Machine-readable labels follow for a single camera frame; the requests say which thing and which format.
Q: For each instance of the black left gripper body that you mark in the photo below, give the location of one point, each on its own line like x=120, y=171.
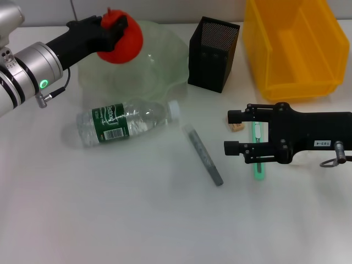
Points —
x=79, y=44

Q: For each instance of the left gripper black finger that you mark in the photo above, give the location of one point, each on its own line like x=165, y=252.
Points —
x=116, y=33
x=88, y=22

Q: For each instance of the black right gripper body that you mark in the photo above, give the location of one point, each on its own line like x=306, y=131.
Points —
x=302, y=132

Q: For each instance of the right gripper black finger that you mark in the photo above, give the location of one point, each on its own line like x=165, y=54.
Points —
x=232, y=148
x=233, y=116

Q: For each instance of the red-orange toy orange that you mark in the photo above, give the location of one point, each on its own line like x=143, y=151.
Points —
x=129, y=46

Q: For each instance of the green utility knife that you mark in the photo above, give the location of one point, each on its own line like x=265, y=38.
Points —
x=258, y=171

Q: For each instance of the green label water bottle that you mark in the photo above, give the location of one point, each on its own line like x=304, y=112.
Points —
x=110, y=123

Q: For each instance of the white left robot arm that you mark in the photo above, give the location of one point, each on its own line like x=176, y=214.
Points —
x=35, y=68

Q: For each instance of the tan rubber eraser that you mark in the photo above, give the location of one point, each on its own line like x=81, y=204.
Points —
x=237, y=127

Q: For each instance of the pale green glass fruit plate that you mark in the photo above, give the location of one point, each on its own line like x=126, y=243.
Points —
x=159, y=60

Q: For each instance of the black mesh pen holder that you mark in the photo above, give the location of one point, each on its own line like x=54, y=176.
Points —
x=209, y=68

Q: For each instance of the yellow plastic storage bin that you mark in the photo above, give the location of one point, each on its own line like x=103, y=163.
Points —
x=302, y=55

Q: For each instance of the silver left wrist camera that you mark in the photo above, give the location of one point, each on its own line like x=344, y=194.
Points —
x=9, y=13

